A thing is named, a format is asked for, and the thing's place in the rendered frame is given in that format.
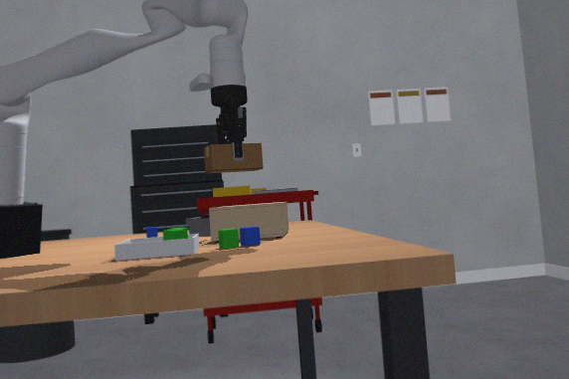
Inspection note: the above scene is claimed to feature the blue block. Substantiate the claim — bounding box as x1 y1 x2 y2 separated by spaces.
240 227 261 247
146 227 158 238

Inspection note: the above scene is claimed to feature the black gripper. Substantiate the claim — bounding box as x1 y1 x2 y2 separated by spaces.
211 85 248 161

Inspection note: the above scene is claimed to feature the brown cardboard box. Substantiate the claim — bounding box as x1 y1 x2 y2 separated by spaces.
204 143 263 173

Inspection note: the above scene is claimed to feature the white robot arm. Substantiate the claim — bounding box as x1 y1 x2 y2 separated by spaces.
0 0 249 205

